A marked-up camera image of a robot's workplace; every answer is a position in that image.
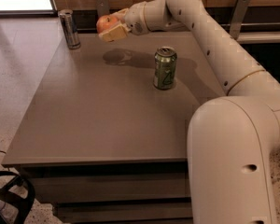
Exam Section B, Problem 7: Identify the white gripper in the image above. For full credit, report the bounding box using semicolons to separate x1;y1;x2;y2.
99;2;149;42

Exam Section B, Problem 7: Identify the red apple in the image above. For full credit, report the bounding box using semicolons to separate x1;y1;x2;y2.
96;15;119;34

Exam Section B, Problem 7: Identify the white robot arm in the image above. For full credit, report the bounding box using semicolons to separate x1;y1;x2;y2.
97;0;280;224

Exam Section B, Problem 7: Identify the silver blue redbull can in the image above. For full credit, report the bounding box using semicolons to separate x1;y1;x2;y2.
59;9;81;49

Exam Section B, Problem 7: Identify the green soda can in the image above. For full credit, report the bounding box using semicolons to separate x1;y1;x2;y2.
153;46;177;90

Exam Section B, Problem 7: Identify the grey drawer cabinet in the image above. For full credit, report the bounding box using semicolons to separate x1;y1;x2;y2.
3;33;222;224

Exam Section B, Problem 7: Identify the upper grey drawer front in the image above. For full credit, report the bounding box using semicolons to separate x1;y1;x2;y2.
30;173;190;203

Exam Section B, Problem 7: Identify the grey drawer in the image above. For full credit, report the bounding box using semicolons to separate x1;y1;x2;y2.
30;173;190;203
53;202;192;224

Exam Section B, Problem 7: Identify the lower grey drawer front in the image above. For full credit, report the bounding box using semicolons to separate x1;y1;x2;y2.
53;202;192;224

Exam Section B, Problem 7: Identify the left metal wall bracket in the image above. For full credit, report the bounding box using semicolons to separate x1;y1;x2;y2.
95;0;110;17

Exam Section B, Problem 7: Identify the metal wall bracket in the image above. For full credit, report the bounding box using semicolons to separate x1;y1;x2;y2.
95;0;110;17
230;0;251;39

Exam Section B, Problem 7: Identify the right metal wall bracket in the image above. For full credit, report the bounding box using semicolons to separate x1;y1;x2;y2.
230;0;251;39

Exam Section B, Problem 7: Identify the black bag with straps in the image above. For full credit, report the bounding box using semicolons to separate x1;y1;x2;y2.
0;145;36;224

